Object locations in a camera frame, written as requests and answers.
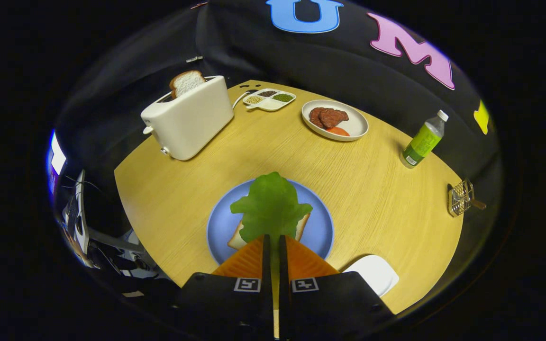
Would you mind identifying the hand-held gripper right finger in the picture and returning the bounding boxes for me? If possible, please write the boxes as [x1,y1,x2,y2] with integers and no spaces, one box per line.
[279,234,395,341]

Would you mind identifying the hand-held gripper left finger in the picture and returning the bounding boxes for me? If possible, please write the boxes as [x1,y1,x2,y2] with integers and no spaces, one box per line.
[174,234,274,341]

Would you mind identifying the green lettuce leaf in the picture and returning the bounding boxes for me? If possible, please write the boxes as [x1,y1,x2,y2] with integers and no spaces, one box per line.
[230,171,313,251]

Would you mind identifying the white bread slice brown crust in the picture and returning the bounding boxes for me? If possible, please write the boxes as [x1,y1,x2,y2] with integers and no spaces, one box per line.
[227,213,311,251]
[169,70,206,99]

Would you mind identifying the blue round plate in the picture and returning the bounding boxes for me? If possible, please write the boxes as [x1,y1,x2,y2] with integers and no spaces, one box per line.
[206,179,335,266]

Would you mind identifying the white square plate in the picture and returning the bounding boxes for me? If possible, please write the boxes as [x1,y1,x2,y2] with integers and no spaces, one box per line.
[343,255,400,297]

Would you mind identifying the brown meat slice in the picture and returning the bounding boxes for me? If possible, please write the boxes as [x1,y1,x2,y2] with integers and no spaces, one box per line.
[309,107,327,129]
[319,108,349,128]

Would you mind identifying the white round plate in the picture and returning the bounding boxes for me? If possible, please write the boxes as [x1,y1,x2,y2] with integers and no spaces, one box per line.
[301,99,369,142]

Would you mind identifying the white divided condiment dish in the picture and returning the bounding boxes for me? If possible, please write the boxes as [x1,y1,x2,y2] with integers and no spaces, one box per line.
[243,88,297,112]

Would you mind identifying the white toaster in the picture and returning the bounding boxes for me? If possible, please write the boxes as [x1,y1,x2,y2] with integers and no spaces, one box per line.
[140,75,235,162]

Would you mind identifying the green label plastic bottle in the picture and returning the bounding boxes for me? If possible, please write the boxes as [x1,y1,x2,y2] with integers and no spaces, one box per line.
[400,110,449,170]

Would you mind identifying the bright lit screen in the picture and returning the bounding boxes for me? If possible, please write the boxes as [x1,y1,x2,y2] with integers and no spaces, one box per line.
[48,133,67,176]

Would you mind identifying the white toaster cable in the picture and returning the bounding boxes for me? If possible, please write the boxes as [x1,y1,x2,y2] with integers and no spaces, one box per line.
[232,90,255,110]

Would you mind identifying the metal wire holder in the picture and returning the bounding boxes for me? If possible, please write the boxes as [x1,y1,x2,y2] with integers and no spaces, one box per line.
[447,179,475,217]

